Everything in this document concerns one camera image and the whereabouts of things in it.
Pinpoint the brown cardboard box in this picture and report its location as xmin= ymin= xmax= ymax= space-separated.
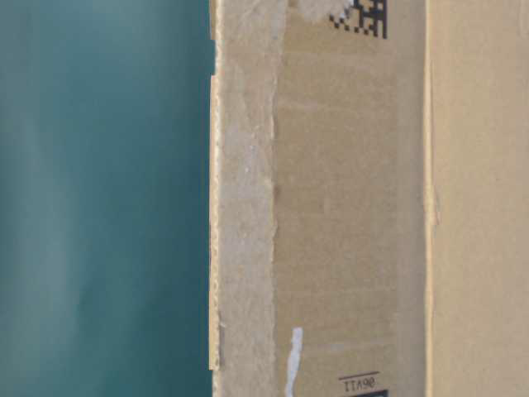
xmin=209 ymin=1 xmax=528 ymax=396

